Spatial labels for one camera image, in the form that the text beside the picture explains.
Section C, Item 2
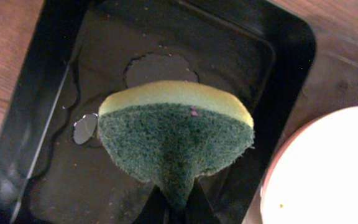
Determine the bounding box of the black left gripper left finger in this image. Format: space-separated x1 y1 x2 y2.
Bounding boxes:
132 186 169 224

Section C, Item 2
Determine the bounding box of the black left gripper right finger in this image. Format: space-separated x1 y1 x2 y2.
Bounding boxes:
185 179 221 224

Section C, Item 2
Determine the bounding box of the green yellow scrub sponge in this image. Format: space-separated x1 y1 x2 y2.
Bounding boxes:
98 80 255 211

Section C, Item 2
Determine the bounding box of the white plate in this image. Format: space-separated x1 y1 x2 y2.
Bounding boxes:
260 106 358 224

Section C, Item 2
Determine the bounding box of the black rectangular water tray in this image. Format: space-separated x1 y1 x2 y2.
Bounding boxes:
0 1 316 223

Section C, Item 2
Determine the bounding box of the brown plastic serving tray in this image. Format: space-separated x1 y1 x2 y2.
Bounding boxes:
242 27 358 224

